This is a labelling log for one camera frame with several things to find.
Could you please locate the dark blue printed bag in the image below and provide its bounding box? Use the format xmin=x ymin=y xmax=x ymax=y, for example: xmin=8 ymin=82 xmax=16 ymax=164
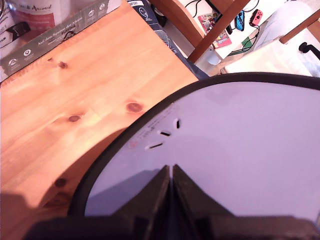
xmin=126 ymin=0 xmax=211 ymax=81

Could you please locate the grey-green printed cardboard box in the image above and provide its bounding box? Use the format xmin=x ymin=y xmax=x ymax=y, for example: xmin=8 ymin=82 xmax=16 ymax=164
xmin=0 ymin=0 xmax=124 ymax=83

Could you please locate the rice cooker lid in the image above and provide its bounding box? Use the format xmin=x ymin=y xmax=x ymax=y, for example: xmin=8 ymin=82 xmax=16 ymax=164
xmin=67 ymin=72 xmax=320 ymax=224

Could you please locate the wooden chair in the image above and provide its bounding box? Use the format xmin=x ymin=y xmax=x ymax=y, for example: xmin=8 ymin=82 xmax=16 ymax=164
xmin=279 ymin=9 xmax=320 ymax=45
xmin=147 ymin=0 xmax=251 ymax=65

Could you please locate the blue game controller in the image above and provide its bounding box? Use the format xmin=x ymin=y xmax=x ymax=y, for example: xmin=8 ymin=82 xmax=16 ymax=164
xmin=234 ymin=10 xmax=246 ymax=32

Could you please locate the black thin cable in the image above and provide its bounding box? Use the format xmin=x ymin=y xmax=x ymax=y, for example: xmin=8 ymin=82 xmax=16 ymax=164
xmin=240 ymin=23 xmax=261 ymax=53

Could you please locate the jar with black label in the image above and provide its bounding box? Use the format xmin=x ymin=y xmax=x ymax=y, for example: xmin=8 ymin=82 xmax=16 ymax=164
xmin=0 ymin=20 xmax=32 ymax=49

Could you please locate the red game controller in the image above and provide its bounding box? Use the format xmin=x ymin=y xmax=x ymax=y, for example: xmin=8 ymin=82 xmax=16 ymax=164
xmin=249 ymin=9 xmax=264 ymax=26

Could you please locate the jar with pink label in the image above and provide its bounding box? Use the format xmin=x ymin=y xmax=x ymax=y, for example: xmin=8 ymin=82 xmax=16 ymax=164
xmin=9 ymin=0 xmax=57 ymax=36

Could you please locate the red video game case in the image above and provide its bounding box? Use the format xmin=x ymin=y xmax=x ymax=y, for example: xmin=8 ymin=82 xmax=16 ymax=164
xmin=197 ymin=12 xmax=233 ymax=50

